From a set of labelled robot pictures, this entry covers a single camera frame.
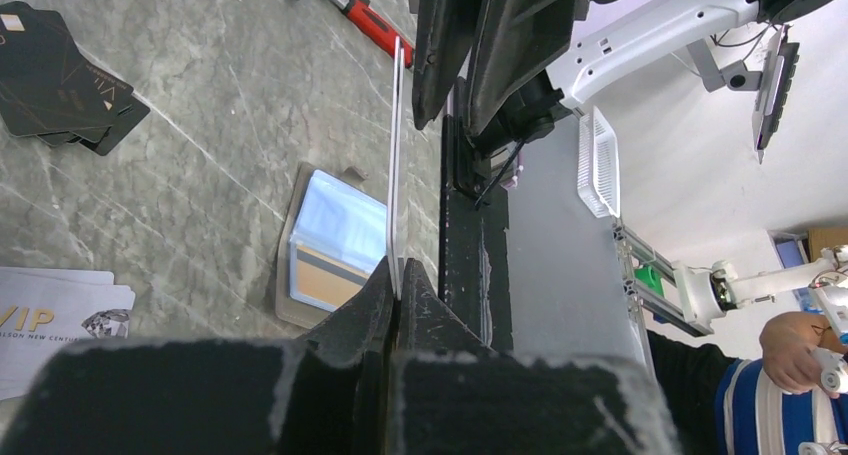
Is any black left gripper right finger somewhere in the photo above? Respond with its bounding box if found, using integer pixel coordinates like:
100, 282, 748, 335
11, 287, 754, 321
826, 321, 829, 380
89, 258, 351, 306
387, 259, 683, 454

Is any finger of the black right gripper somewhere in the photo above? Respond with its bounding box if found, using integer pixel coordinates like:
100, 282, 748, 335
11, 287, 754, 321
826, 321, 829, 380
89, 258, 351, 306
412, 0, 482, 130
464, 0, 577, 135

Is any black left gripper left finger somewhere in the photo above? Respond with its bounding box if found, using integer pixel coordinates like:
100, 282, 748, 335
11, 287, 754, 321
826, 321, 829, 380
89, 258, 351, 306
1, 262, 393, 454

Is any gold card black stripe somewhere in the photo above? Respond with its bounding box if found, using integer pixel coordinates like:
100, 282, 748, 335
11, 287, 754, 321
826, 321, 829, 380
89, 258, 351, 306
290, 243, 370, 312

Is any grey card holder blue lining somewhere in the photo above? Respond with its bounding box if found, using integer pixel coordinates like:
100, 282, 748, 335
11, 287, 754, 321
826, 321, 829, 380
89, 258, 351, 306
274, 162, 387, 329

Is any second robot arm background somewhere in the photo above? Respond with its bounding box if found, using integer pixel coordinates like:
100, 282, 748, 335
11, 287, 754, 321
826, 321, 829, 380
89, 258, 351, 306
390, 250, 847, 454

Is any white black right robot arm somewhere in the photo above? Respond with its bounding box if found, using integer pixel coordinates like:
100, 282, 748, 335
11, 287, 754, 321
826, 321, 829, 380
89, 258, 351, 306
410, 0, 833, 154

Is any black card stack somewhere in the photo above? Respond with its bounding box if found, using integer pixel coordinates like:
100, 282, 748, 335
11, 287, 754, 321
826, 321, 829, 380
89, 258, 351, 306
1, 1, 150, 156

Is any white plastic basket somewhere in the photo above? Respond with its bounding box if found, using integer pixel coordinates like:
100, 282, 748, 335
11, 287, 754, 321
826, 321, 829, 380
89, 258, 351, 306
577, 107, 621, 218

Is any open laptop on stand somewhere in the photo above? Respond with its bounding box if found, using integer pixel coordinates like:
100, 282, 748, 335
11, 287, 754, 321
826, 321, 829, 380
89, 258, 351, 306
752, 25, 800, 164

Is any person in background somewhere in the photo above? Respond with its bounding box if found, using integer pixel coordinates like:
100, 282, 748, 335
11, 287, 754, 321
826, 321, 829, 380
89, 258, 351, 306
648, 312, 847, 454

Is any red handled tool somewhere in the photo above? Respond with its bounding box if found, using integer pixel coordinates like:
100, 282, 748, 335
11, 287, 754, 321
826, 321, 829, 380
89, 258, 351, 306
329, 0, 414, 69

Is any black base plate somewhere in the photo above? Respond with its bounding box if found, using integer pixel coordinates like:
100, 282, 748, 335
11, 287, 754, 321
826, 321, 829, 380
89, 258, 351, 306
437, 77, 514, 352

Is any aluminium frame rail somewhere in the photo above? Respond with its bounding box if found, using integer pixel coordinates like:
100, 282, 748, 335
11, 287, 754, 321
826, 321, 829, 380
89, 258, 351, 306
611, 217, 711, 376

